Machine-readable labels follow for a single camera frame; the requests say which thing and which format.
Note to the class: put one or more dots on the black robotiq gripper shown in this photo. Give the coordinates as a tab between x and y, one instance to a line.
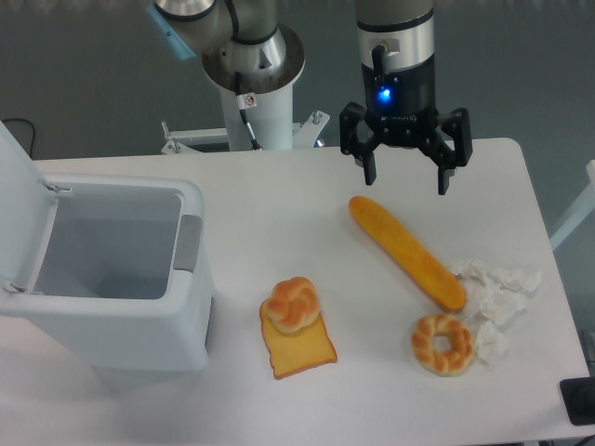
402	113

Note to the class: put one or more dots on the round twisted bread roll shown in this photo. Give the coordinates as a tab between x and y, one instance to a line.
292	305

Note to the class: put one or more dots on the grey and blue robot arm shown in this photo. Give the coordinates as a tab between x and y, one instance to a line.
392	35

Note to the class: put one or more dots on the long baguette bread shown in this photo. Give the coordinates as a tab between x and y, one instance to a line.
430	274

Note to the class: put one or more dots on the toast bread slice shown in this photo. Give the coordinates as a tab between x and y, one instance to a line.
290	354

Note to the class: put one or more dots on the crumpled white tissue paper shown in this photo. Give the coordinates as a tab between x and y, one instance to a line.
496	297

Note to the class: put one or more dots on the black device at table edge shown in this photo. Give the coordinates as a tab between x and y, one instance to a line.
578	398

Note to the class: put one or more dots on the white trash bin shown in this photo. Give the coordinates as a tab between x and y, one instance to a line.
125	281

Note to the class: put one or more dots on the white trash bin lid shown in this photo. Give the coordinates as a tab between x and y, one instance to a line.
29	204

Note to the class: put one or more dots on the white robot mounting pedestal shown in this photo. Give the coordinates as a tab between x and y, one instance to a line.
255	83

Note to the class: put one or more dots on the white frame at right edge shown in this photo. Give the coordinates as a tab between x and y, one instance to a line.
577	211

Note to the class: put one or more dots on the ring shaped twisted bread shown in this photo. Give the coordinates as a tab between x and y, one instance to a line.
442	344

